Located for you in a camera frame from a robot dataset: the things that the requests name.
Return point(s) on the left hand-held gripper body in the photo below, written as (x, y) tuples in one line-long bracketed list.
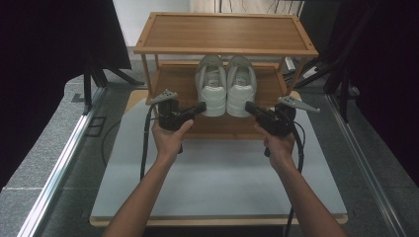
[(169, 117)]

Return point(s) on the dark floor socket plate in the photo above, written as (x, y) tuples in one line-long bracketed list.
[(95, 126)]

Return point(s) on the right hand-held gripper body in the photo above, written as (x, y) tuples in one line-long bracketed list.
[(280, 123)]

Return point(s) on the person's right hand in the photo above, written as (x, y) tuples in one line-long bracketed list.
[(280, 149)]

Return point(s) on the black curtain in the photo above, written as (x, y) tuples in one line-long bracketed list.
[(388, 82), (42, 65)]

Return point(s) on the light grey mat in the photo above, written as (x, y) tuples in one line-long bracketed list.
[(217, 184)]

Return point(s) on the white sneaker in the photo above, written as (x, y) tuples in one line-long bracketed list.
[(212, 95), (241, 95)]

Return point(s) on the white power strip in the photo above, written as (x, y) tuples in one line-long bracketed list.
[(290, 64)]

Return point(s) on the person's left hand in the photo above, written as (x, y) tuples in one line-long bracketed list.
[(169, 141)]

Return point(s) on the black metal stand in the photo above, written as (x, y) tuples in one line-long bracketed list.
[(342, 82), (89, 85)]

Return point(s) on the wooden three-tier shoe rack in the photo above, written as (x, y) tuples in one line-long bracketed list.
[(224, 33)]

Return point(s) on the aluminium rail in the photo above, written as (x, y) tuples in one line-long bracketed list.
[(56, 174), (365, 168)]

